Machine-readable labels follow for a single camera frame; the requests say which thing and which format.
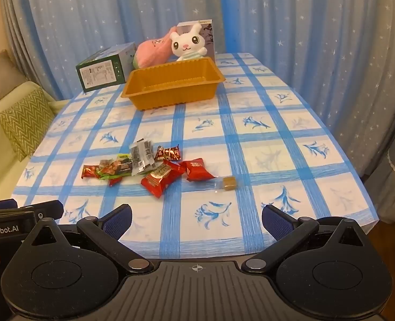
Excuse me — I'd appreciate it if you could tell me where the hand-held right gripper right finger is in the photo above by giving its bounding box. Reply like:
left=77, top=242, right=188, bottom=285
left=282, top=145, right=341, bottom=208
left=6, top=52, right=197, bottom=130
left=241, top=204, right=373, bottom=273

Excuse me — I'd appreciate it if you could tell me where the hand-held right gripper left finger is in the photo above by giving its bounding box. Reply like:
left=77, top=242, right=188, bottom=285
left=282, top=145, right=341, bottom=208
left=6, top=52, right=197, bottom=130
left=22, top=204, right=154, bottom=273

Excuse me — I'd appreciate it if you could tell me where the green-edged snack packet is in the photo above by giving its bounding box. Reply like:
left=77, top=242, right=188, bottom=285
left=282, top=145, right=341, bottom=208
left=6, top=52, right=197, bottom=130
left=99, top=159, right=119, bottom=178
left=117, top=154, right=133, bottom=175

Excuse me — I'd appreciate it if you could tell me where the red brown candy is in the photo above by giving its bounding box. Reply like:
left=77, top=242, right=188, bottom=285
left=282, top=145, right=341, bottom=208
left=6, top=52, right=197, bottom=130
left=155, top=144, right=181, bottom=161

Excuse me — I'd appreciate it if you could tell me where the orange plastic tray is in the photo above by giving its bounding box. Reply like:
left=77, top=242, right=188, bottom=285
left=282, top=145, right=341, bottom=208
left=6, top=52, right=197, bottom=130
left=121, top=57, right=226, bottom=111

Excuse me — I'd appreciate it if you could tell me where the large red snack packet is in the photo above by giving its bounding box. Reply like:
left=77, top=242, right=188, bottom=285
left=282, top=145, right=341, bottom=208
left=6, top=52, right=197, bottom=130
left=141, top=160, right=187, bottom=199

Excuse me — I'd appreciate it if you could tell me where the clear-wrapped brown candy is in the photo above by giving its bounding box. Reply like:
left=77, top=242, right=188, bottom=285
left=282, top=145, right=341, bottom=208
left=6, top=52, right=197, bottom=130
left=214, top=176, right=239, bottom=192

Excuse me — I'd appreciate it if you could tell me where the blue checked tablecloth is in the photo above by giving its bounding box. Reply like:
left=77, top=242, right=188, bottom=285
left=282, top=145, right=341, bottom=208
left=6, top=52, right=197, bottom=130
left=10, top=52, right=380, bottom=259

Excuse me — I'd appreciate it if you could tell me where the clear black snack packet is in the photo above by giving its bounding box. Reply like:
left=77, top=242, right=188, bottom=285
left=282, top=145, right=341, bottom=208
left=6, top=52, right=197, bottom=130
left=130, top=140, right=157, bottom=176

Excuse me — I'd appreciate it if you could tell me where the green zigzag cushion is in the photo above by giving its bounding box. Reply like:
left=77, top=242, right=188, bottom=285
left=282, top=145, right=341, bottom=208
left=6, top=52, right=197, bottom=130
left=0, top=89, right=56, bottom=163

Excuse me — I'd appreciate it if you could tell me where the grey lace-trimmed chair cover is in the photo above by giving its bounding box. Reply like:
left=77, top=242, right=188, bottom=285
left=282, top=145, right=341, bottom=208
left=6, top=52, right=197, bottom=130
left=365, top=137, right=395, bottom=224

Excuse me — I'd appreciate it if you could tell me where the beige cushion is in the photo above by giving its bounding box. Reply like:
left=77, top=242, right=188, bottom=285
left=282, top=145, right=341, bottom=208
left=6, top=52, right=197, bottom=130
left=0, top=49, right=31, bottom=109

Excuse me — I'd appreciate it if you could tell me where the green cardboard box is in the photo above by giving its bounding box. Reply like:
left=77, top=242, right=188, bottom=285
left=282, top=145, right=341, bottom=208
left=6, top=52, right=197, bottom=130
left=76, top=42, right=137, bottom=93

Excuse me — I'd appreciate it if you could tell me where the pink plush toy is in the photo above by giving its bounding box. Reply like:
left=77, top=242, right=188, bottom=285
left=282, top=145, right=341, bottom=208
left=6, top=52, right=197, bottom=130
left=133, top=29, right=178, bottom=69

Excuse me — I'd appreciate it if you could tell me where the blue starry curtain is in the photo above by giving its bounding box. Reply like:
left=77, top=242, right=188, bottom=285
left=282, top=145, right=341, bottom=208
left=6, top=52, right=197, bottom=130
left=0, top=0, right=228, bottom=101
left=218, top=0, right=395, bottom=181

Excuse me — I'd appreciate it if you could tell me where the white rabbit plush toy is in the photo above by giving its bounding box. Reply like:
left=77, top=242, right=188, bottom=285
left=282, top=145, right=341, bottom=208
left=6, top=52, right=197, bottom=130
left=169, top=23, right=208, bottom=62

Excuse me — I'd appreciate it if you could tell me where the grey printed box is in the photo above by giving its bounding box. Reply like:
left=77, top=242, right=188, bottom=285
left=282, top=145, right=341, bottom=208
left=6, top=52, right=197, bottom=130
left=177, top=19, right=217, bottom=59

